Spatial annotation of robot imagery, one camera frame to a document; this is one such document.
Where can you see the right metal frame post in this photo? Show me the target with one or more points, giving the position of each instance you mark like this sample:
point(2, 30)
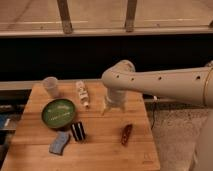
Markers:
point(130, 15)

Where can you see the left metal frame post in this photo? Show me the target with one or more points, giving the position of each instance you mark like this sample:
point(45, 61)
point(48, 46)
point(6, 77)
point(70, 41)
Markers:
point(65, 16)

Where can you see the brown wooden folding knife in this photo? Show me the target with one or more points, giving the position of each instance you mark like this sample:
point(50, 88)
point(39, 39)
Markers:
point(126, 134)

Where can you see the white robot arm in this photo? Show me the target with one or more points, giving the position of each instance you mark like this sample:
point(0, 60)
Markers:
point(193, 85)

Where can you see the blue grey sponge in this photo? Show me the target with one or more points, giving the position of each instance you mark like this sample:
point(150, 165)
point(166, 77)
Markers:
point(58, 145)

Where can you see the green round tin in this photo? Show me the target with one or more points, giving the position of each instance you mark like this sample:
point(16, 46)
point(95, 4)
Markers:
point(58, 113)

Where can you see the wooden cutting board table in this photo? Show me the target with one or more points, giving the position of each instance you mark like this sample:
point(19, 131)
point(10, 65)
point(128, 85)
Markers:
point(101, 151)

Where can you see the metal horizontal rail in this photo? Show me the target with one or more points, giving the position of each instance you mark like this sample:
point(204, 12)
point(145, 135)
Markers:
point(109, 32)

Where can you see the black white striped eraser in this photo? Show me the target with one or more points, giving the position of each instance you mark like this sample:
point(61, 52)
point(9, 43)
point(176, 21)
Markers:
point(78, 131)

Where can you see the clear plastic cup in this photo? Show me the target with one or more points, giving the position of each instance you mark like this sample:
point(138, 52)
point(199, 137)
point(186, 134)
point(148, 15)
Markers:
point(50, 84)

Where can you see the white tube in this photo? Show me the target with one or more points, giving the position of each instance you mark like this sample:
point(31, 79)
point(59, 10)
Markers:
point(82, 93)

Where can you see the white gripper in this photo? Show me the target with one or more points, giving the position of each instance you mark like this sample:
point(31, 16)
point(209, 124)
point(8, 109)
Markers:
point(115, 99)

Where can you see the metal frame post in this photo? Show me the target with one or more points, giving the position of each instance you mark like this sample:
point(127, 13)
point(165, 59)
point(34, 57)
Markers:
point(65, 16)
point(130, 15)

